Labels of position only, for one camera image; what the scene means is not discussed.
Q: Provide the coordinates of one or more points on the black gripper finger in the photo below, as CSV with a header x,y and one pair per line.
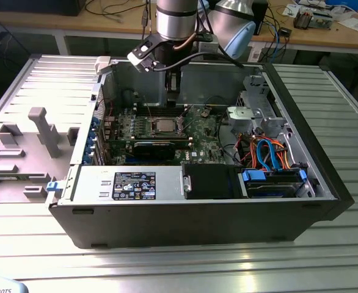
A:
x,y
169,97

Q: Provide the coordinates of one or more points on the silver CPU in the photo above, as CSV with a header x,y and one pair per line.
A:
x,y
164,125

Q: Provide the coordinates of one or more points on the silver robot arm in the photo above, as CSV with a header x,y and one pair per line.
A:
x,y
176,21

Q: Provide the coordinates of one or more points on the black RAM slot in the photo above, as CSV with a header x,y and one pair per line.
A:
x,y
166,138
157,113
157,108

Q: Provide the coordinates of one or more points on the CPU socket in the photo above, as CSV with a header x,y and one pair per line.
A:
x,y
151,128

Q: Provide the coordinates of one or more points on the blue expansion slot clip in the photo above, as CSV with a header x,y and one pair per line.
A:
x,y
87,154
95,122
90,139

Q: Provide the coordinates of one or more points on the CPU heat sink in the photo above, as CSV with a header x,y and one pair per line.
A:
x,y
302,19

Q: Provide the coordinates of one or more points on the black graphics card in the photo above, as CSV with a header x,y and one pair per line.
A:
x,y
154,151

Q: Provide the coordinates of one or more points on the green motherboard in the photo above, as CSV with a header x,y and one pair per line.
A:
x,y
203,143

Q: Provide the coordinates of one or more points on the beige case latch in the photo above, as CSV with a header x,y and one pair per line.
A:
x,y
102,64

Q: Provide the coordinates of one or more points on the white paper label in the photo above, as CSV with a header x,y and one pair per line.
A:
x,y
254,54

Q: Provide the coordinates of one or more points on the silver disk bay cage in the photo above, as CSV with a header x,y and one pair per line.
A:
x,y
257,88

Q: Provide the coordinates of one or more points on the black upright box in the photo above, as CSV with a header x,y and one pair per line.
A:
x,y
262,12

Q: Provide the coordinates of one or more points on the wooden desk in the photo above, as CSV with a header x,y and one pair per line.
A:
x,y
75,23

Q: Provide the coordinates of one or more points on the small black adapter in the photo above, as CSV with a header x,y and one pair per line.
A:
x,y
286,32

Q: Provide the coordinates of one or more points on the silver power supply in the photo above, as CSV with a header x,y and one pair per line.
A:
x,y
87,186

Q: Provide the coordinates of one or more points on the black PC case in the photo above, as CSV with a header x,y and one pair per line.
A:
x,y
166,222

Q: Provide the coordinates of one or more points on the white printed paper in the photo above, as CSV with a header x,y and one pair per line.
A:
x,y
292,9

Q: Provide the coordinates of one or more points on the hard disk in blue carrier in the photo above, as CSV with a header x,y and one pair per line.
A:
x,y
270,189

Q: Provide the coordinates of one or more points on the black computer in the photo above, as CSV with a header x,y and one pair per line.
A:
x,y
38,6

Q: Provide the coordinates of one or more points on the blue case latch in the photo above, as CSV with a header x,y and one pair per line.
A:
x,y
53,186

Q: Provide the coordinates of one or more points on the grey metal box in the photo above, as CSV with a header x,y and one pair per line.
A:
x,y
322,20

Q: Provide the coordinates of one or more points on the grey parts rack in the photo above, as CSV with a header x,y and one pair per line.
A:
x,y
29,164

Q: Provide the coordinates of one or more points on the blue box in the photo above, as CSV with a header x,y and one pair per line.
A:
x,y
344,3

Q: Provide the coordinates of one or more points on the white paper sheets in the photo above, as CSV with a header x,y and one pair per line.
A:
x,y
354,24

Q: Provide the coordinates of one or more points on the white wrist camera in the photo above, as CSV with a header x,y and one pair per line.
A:
x,y
136,59

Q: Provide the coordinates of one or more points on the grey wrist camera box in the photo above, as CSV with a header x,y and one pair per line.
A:
x,y
208,47

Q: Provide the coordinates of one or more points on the silver metal bracket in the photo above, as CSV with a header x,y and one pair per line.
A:
x,y
243,114

